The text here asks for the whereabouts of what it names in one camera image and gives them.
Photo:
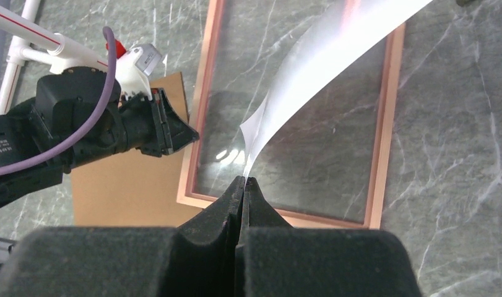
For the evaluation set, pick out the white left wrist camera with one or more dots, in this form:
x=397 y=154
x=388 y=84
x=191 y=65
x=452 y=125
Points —
x=133 y=68

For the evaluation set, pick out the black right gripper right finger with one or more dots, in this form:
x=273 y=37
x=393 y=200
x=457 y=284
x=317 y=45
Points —
x=274 y=258

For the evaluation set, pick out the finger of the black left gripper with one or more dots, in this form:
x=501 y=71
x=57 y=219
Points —
x=173 y=133

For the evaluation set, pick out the pink picture frame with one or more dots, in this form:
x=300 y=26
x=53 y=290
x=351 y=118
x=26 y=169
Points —
x=217 y=21

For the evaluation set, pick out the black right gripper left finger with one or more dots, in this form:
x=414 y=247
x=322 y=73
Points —
x=194 y=259

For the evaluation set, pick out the sunset photo print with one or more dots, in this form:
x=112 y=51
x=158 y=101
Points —
x=343 y=33

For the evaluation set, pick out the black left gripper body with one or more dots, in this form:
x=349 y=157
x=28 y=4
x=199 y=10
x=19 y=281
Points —
x=146 y=124

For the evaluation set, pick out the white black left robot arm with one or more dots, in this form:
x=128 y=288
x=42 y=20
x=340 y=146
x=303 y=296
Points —
x=63 y=102

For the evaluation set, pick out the white PVC pipe stand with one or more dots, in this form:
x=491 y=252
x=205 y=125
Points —
x=31 y=42

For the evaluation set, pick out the brown cardboard backing board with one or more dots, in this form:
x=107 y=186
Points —
x=130 y=189

